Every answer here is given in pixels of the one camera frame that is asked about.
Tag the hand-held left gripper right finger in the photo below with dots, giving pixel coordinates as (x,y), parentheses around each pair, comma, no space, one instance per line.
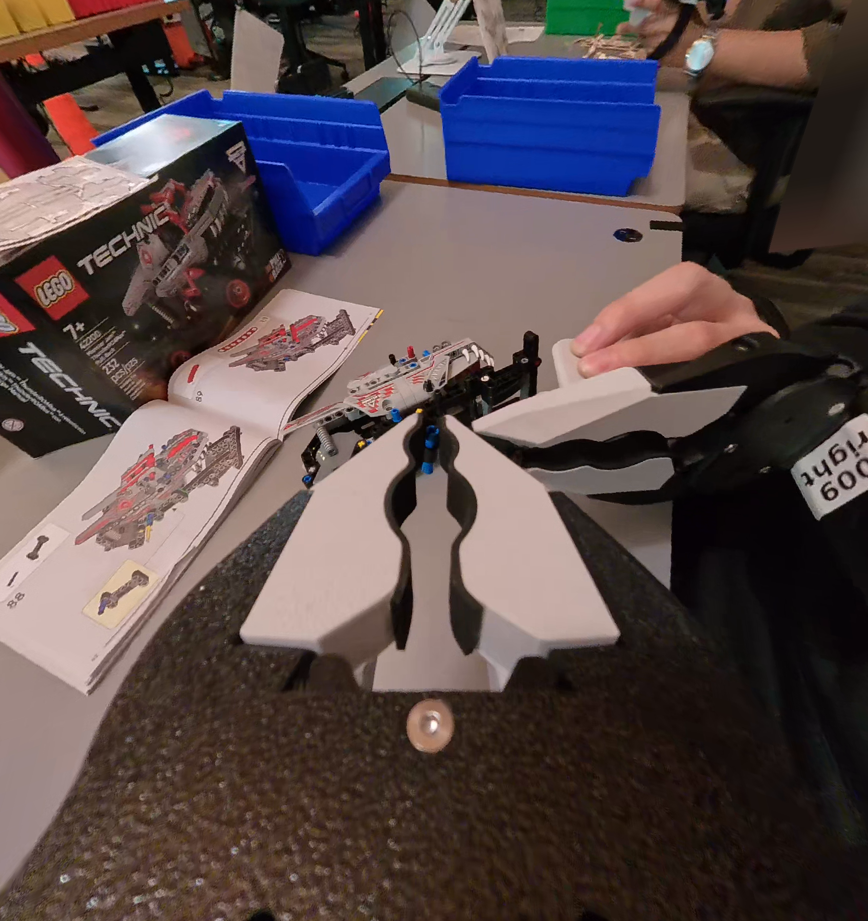
(534,568)

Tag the wooden shelf table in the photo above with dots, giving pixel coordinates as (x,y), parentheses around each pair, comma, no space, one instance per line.
(81,36)

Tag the blue plastic bin square tag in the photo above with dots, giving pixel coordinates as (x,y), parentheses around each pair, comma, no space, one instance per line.
(318,144)

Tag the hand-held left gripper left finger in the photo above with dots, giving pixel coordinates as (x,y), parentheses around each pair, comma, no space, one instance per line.
(326,568)

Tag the person's black clothed body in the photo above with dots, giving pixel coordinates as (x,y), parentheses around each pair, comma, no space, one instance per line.
(765,647)

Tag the open instruction booklet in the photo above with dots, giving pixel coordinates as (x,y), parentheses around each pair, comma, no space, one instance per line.
(59,597)

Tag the white sticker sheet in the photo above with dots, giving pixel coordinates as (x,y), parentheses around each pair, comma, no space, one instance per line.
(45,208)

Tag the white desk lamp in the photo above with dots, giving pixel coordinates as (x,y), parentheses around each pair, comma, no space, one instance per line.
(441,39)

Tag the dark desk grommet cap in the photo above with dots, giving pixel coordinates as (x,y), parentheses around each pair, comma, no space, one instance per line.
(627,234)

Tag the black tablet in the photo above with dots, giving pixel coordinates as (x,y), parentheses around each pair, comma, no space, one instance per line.
(380,92)

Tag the small black brick connector piece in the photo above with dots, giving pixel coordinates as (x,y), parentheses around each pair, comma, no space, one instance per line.
(431,450)

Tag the white paper sheet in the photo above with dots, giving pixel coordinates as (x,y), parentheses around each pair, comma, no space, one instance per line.
(257,50)

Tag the yellow storage bin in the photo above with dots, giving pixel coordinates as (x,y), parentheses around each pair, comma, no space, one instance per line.
(16,18)

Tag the person's right hand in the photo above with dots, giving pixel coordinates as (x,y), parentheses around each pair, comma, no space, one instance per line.
(678,316)

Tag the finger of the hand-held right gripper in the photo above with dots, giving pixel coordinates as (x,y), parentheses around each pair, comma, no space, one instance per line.
(621,480)
(606,417)

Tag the another person's forearm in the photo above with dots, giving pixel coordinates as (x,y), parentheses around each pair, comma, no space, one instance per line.
(757,54)

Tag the green plastic bin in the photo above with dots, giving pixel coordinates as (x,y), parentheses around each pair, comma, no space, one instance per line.
(585,14)

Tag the silver wristwatch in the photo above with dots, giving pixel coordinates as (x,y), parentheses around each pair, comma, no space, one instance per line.
(701,52)

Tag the grey red brick truck model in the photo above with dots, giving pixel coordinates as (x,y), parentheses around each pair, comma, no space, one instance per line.
(398,385)

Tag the maroon pole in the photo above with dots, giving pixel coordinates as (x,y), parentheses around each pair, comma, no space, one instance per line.
(9,108)

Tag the black toy set box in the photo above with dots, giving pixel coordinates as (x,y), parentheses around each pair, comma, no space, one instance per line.
(117,288)

